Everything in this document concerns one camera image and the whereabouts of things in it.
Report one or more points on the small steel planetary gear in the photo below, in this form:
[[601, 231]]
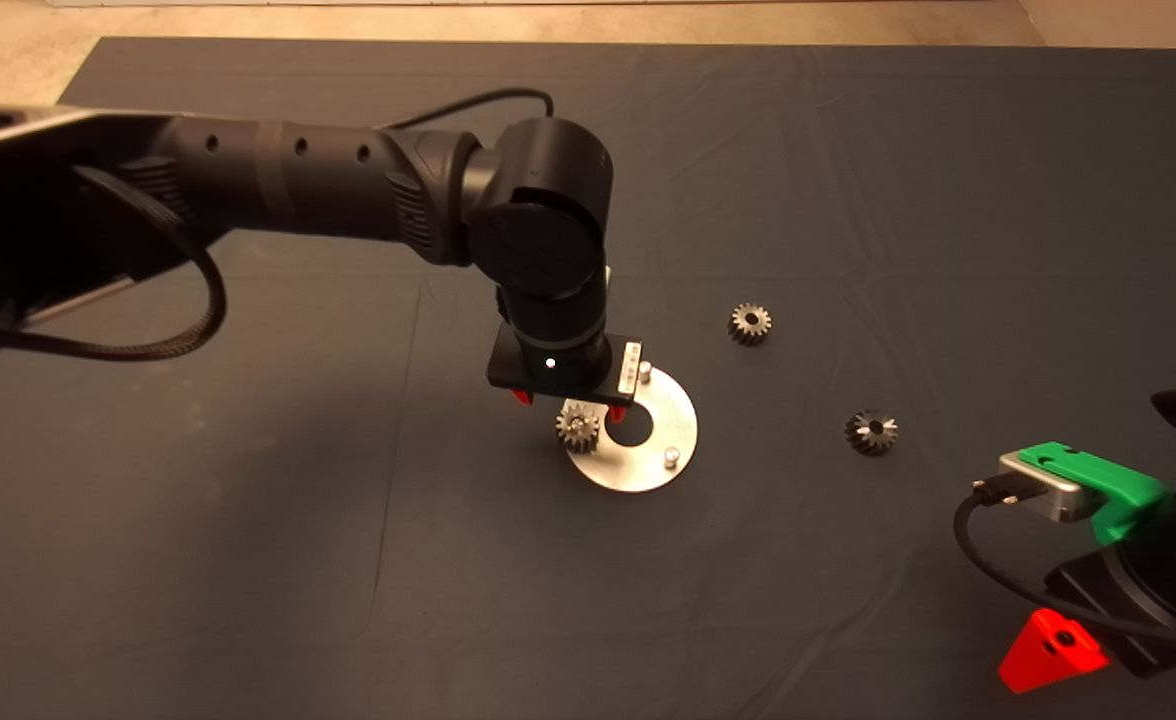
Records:
[[578, 428], [750, 322], [871, 432]]

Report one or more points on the dark grey table cloth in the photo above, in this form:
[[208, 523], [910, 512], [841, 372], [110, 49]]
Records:
[[848, 150]]

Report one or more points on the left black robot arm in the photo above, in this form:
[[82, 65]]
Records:
[[298, 180]]

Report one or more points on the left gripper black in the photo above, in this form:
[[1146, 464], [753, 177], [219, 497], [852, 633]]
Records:
[[568, 370]]

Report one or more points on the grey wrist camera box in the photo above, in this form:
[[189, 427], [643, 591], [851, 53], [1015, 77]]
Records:
[[1043, 490]]

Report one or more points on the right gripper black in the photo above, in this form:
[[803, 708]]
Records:
[[1168, 600]]

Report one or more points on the round metal carrier plate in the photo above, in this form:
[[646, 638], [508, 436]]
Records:
[[648, 460]]

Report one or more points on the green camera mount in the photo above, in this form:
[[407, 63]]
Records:
[[1123, 490]]

